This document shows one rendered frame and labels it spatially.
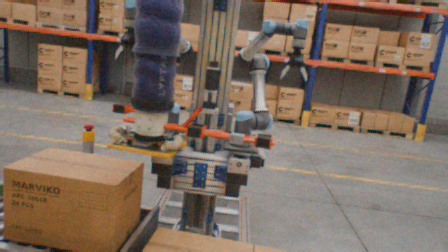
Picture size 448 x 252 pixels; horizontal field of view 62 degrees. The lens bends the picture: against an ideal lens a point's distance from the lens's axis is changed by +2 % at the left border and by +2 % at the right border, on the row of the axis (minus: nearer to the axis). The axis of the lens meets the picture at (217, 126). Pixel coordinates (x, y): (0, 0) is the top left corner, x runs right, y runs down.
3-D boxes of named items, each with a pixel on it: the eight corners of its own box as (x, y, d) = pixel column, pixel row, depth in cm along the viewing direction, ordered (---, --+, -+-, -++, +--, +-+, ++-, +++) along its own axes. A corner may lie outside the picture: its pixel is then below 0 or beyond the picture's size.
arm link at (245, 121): (230, 128, 249) (232, 109, 246) (247, 129, 255) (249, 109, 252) (239, 133, 238) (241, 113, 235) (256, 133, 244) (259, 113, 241)
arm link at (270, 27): (228, 56, 254) (267, 13, 213) (242, 57, 259) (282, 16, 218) (231, 71, 250) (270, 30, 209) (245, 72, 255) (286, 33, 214)
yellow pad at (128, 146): (106, 148, 186) (106, 138, 185) (116, 143, 195) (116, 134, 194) (169, 159, 179) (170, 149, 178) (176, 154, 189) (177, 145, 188)
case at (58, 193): (2, 239, 197) (2, 167, 188) (48, 207, 236) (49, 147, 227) (112, 258, 190) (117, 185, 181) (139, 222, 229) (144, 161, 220)
